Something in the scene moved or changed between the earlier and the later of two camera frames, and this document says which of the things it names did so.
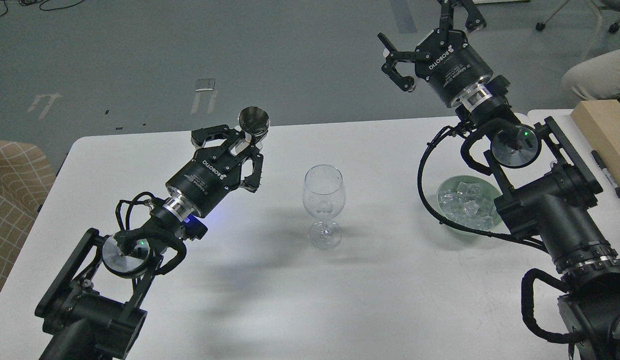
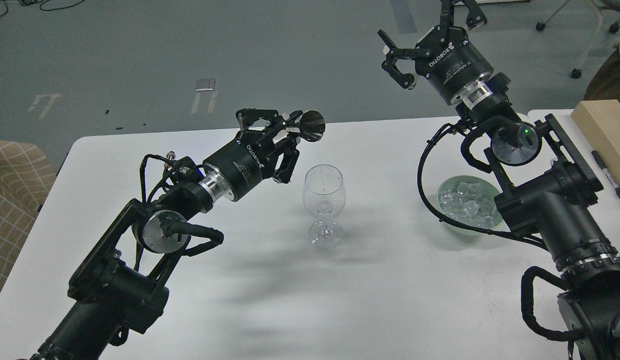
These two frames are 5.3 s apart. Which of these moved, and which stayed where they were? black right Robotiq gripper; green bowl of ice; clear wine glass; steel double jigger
Moved: steel double jigger
Stayed: clear wine glass; black right Robotiq gripper; green bowl of ice
